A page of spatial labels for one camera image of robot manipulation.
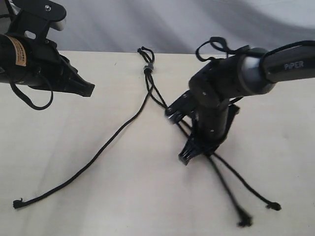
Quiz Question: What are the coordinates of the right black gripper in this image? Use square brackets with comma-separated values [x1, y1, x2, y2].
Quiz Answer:
[178, 100, 240, 165]

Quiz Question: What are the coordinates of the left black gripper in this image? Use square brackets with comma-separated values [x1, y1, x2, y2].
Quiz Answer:
[14, 37, 95, 97]

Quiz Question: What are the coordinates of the black rope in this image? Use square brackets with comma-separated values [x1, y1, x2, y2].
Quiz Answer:
[137, 46, 254, 227]
[144, 49, 282, 211]
[12, 48, 151, 209]

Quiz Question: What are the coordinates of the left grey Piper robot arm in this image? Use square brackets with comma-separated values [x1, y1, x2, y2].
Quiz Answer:
[0, 34, 95, 97]

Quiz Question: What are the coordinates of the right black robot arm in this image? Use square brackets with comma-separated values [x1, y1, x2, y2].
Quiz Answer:
[179, 38, 315, 164]

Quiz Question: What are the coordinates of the grey backdrop cloth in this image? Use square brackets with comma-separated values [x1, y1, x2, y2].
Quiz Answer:
[49, 0, 315, 54]

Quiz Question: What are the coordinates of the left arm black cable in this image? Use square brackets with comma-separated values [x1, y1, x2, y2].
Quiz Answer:
[0, 12, 54, 111]

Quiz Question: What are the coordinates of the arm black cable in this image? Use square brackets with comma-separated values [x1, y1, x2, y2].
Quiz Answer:
[195, 36, 315, 64]
[0, 12, 54, 111]

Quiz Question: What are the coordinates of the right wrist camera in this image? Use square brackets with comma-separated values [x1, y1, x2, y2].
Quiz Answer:
[165, 90, 197, 124]

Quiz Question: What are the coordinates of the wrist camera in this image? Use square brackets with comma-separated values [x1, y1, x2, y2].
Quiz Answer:
[165, 90, 197, 124]
[7, 0, 67, 43]

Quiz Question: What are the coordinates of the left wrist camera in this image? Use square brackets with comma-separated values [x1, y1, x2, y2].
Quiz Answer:
[7, 0, 67, 43]

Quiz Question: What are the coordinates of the grey cable clamp band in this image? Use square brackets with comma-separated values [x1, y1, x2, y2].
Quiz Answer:
[143, 63, 154, 74]

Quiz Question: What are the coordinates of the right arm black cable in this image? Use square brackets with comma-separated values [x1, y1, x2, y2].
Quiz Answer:
[195, 36, 315, 64]

